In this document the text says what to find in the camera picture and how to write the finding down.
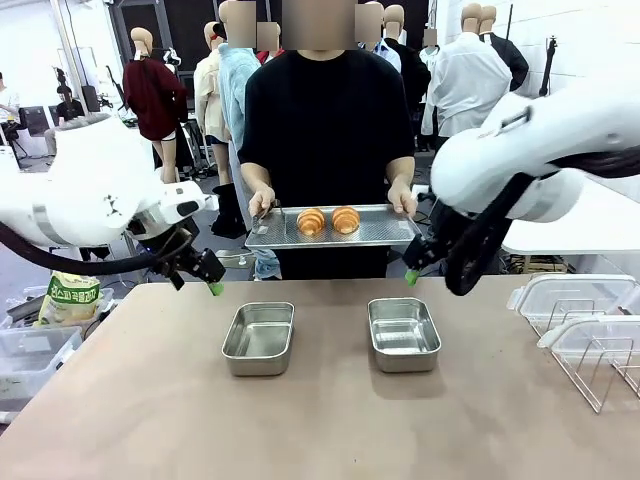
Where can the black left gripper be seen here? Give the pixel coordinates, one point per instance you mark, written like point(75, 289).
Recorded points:
point(205, 265)

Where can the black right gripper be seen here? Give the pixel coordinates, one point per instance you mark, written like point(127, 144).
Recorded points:
point(424, 252)

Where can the perforated metal baking tray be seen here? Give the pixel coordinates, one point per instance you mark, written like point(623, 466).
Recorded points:
point(375, 231)

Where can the rectangular steel container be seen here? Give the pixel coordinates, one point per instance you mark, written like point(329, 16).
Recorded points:
point(257, 340)
point(404, 337)

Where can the golden croissant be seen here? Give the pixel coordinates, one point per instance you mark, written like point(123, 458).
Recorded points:
point(311, 221)
point(345, 220)

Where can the metal tongs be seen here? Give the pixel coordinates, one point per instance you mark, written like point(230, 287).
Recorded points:
point(260, 223)

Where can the clear plastic clip lid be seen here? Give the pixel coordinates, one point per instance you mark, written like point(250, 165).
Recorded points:
point(595, 337)
point(570, 292)

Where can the person's left forearm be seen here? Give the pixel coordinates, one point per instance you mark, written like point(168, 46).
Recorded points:
point(400, 170)

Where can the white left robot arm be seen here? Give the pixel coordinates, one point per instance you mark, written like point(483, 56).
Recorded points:
point(90, 170)

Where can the person's right forearm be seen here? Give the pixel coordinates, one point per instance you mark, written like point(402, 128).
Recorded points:
point(256, 176)

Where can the person's left hand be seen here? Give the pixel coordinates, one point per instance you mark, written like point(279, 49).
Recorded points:
point(402, 197)

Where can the person's right hand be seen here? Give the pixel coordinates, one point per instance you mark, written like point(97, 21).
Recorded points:
point(261, 202)

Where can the yellow green snack bag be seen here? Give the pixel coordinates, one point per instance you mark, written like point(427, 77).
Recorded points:
point(70, 302)

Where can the person in black T-shirt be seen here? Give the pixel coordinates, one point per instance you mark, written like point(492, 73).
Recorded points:
point(325, 125)

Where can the grey plastic crate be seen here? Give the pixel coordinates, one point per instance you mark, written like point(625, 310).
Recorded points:
point(22, 309)

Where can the clear plastic storage bin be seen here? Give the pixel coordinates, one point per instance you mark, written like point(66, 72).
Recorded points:
point(30, 360)

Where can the white table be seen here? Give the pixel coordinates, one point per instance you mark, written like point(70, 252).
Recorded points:
point(590, 225)

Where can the mannequin in cream shirt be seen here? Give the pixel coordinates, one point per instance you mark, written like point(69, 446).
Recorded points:
point(206, 95)

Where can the mannequin in dark red sweater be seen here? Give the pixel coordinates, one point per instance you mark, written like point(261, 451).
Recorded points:
point(152, 100)

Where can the mannequin in white shirt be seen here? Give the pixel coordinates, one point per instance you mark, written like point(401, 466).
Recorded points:
point(465, 85)

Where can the mannequin in black clothes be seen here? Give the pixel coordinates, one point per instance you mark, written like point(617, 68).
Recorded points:
point(412, 75)

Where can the mannequin in light blue fleece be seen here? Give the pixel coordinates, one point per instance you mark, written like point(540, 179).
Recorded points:
point(232, 85)

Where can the seated person in black shirt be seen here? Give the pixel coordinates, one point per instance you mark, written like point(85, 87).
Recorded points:
point(67, 110)

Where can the mannequin in light blue shirt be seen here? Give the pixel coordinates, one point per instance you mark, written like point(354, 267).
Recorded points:
point(387, 52)

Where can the mannequin in red jacket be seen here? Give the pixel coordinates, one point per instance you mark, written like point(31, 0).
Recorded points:
point(267, 52)

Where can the mannequin in black jacket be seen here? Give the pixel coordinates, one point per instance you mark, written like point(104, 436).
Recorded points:
point(510, 55)

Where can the black tripod stand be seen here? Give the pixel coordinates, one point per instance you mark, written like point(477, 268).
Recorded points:
point(547, 70)

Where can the person in white shirt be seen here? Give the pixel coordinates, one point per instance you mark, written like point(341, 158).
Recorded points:
point(7, 102)

